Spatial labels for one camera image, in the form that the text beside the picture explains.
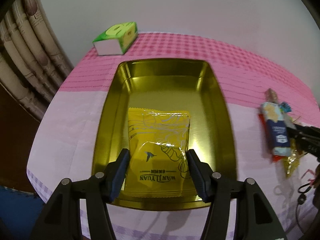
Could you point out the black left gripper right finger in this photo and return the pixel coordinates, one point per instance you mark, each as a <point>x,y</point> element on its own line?
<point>255,217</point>

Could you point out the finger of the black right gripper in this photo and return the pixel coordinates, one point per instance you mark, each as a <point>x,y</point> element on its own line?
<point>307,137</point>

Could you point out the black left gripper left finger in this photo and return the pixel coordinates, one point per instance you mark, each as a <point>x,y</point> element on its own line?
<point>60,217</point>

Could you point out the blue white snack bar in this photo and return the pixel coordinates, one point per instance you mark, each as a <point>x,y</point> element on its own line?
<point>276,129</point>

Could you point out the clear gold snack bag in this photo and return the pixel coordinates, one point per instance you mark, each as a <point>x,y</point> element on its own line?
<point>291,162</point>

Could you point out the red snack packet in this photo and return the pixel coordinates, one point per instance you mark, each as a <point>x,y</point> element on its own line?
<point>275,158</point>

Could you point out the small brown candy box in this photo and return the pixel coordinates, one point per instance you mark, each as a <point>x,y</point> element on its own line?
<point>271,96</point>

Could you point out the yellow snack pouch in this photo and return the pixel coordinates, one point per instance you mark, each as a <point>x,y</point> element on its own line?
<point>158,142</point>

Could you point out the green candy stick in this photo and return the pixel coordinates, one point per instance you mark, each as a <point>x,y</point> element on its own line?
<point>285,109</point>

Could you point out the blue foam mat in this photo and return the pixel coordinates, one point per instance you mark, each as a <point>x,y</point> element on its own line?
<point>19,212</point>

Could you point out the pink checkered tablecloth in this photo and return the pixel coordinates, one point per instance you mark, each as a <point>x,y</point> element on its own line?
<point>65,141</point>

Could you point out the brown wooden cabinet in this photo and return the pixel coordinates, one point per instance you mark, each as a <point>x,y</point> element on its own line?
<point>18,131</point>

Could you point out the gold metal tin tray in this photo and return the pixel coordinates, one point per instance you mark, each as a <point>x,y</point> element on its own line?
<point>159,109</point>

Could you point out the beige patterned curtain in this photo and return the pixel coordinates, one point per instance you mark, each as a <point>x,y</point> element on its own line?
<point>33,67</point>

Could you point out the green tissue box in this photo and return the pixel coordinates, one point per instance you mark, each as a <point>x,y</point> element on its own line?
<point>116,40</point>

